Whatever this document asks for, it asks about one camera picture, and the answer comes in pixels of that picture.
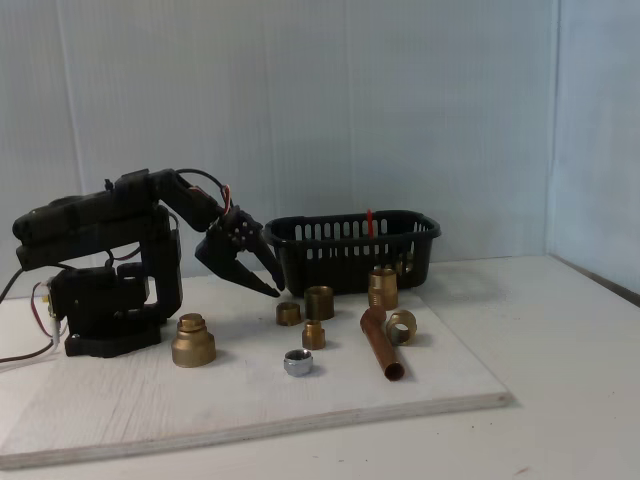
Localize black plastic slotted basket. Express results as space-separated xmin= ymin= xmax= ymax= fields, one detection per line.
xmin=262 ymin=209 xmax=442 ymax=296

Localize brass ball valve red handle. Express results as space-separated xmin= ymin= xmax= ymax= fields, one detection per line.
xmin=364 ymin=207 xmax=416 ymax=276

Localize brass hex plug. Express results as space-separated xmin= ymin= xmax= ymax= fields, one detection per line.
xmin=275 ymin=301 xmax=302 ymax=327

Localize brass sleeve coupling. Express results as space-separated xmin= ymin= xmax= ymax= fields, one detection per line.
xmin=304 ymin=285 xmax=335 ymax=321

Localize small brass hex fitting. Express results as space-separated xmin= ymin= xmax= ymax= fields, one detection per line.
xmin=301 ymin=320 xmax=327 ymax=350

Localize large brass reducer fitting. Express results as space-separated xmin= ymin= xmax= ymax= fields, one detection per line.
xmin=171 ymin=313 xmax=217 ymax=369

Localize chrome cap nut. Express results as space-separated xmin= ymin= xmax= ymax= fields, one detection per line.
xmin=283 ymin=349 xmax=316 ymax=378

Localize tall brass threaded nipple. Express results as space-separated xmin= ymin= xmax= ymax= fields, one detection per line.
xmin=368 ymin=268 xmax=399 ymax=311

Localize copper pipe piece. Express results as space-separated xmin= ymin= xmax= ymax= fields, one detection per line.
xmin=359 ymin=307 xmax=407 ymax=382

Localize white plywood board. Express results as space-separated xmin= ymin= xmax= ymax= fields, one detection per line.
xmin=0 ymin=267 xmax=516 ymax=471

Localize gripper servo wire bundle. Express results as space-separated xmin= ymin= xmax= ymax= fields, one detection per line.
xmin=177 ymin=168 xmax=234 ymax=217

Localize brass hex ring nut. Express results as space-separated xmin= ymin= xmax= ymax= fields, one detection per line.
xmin=385 ymin=309 xmax=418 ymax=346

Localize red and white wires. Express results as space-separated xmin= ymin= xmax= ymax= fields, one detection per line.
xmin=0 ymin=280 xmax=66 ymax=374

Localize black power cable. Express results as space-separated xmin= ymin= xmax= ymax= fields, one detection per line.
xmin=0 ymin=268 xmax=25 ymax=304

